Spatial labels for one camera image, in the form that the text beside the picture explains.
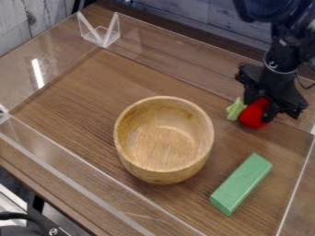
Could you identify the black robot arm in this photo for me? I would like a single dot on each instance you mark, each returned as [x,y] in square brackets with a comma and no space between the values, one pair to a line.
[292,18]

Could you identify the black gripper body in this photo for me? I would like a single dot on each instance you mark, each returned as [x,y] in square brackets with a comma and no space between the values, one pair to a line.
[277,87]

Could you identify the clear acrylic table barrier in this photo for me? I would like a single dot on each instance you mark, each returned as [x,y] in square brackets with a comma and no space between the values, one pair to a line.
[66,87]

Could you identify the green rectangular block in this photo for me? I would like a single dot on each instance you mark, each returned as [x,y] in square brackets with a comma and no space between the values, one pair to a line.
[242,182]

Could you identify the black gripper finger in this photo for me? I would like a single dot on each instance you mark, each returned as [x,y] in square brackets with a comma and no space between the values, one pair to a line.
[270,112]
[251,94]

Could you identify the black metal frame bracket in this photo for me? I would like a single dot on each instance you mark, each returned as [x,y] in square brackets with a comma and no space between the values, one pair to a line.
[49,228]

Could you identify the red plush tomato toy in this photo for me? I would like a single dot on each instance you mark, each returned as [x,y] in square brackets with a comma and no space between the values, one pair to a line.
[247,113]

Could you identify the wooden bowl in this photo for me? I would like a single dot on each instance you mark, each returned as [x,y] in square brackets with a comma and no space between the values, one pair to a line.
[163,137]

